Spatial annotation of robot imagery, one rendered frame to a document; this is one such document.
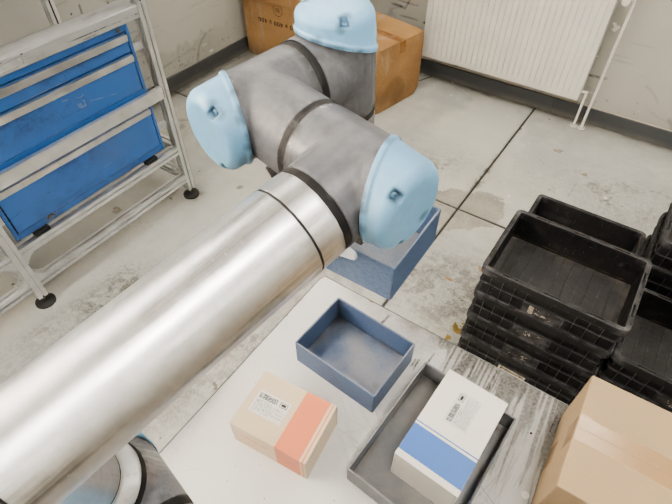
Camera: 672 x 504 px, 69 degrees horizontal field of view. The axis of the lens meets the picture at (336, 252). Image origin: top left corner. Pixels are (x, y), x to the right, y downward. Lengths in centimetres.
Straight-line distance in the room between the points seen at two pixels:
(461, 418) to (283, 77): 70
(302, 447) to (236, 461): 15
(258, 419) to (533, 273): 100
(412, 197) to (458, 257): 194
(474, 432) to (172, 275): 73
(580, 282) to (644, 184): 146
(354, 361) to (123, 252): 157
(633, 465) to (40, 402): 83
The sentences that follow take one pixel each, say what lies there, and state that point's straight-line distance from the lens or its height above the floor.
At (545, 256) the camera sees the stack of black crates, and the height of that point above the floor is 49.
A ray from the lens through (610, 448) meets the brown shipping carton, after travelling 94.
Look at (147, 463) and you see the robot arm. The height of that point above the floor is 99.
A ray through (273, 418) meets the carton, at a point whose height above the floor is 77.
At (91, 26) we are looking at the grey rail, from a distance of 206.
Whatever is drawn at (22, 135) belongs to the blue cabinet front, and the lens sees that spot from 204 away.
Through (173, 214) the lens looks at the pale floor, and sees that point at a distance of 254.
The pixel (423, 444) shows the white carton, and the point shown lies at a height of 79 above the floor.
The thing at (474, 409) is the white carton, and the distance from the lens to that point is 97.
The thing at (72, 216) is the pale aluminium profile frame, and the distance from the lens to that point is 223.
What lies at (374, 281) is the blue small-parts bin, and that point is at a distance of 71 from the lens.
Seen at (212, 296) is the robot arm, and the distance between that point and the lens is 31.
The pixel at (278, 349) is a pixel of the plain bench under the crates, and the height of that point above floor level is 70.
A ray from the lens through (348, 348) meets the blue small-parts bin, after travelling 110.
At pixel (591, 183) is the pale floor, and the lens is 292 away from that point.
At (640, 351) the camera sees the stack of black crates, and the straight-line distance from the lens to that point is 173.
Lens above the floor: 164
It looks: 47 degrees down
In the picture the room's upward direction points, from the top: straight up
